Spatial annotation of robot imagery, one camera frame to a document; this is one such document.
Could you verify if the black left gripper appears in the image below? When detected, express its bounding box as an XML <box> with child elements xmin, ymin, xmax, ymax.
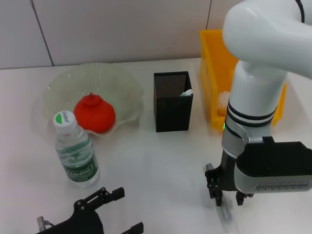
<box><xmin>36</xmin><ymin>187</ymin><xmax>144</xmax><ymax>234</ymax></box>

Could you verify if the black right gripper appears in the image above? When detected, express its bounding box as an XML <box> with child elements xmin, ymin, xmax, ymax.
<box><xmin>204</xmin><ymin>155</ymin><xmax>254</xmax><ymax>208</ymax></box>

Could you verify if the grey marker pen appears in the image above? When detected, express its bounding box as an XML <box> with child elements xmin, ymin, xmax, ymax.
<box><xmin>205</xmin><ymin>163</ymin><xmax>236</xmax><ymax>226</ymax></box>

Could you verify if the clear green-label water bottle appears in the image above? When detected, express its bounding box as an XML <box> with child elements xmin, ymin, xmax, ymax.
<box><xmin>53</xmin><ymin>110</ymin><xmax>100</xmax><ymax>188</ymax></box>

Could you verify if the white paper ball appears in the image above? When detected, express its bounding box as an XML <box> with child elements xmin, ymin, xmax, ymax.
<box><xmin>217</xmin><ymin>91</ymin><xmax>232</xmax><ymax>116</ymax></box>

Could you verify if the orange toy fruit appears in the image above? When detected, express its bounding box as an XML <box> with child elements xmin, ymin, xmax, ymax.
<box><xmin>73</xmin><ymin>92</ymin><xmax>117</xmax><ymax>134</ymax></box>

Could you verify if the black mesh pen holder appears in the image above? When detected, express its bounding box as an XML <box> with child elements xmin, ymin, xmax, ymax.
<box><xmin>153</xmin><ymin>71</ymin><xmax>194</xmax><ymax>133</ymax></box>

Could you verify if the pale green wavy glass plate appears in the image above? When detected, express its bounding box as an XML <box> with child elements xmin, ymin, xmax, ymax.
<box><xmin>43</xmin><ymin>62</ymin><xmax>145</xmax><ymax>139</ymax></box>

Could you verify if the yellow plastic bin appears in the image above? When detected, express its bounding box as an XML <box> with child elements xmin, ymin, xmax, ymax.
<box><xmin>199</xmin><ymin>29</ymin><xmax>287</xmax><ymax>133</ymax></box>

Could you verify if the dark left arm cable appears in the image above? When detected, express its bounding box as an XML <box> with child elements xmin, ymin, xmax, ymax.
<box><xmin>36</xmin><ymin>216</ymin><xmax>56</xmax><ymax>230</ymax></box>

